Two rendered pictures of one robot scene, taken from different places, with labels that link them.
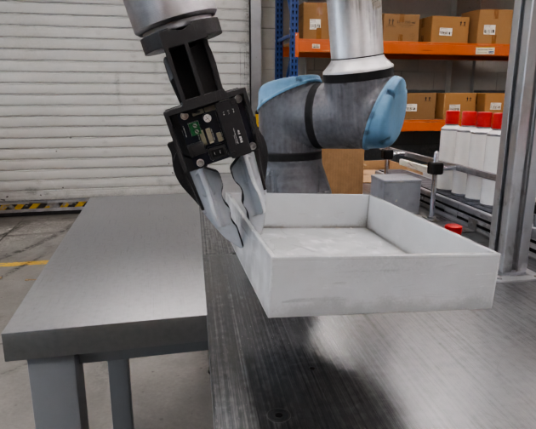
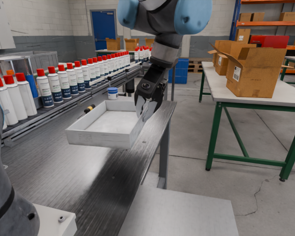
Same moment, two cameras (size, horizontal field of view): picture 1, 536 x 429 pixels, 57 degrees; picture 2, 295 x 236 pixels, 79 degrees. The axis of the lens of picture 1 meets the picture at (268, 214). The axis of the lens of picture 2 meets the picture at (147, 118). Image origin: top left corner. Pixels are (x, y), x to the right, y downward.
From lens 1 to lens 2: 1.03 m
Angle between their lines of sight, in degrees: 135
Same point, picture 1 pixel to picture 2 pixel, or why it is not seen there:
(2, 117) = not seen: outside the picture
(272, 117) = not seen: outside the picture
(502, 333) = (64, 145)
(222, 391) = (152, 150)
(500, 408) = not seen: hidden behind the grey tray
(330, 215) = (84, 138)
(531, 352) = not seen: hidden behind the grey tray
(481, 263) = (108, 102)
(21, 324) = (224, 205)
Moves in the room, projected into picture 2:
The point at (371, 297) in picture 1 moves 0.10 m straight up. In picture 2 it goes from (130, 108) to (129, 85)
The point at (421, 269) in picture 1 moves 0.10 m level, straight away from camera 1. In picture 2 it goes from (121, 103) to (100, 110)
